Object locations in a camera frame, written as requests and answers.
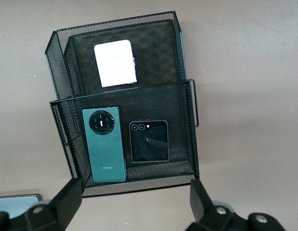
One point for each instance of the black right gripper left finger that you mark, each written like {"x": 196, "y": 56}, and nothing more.
{"x": 67, "y": 204}

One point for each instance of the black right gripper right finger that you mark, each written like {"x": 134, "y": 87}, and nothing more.
{"x": 199, "y": 202}

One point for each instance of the black square flip phone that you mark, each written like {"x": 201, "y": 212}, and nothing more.
{"x": 148, "y": 144}

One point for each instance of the lavender flip phone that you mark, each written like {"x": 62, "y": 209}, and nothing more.
{"x": 115, "y": 62}

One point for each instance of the silver closed laptop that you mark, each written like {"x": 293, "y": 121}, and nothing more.
{"x": 14, "y": 204}

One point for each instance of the black mesh two-tier tray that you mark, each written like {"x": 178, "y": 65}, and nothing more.
{"x": 153, "y": 60}

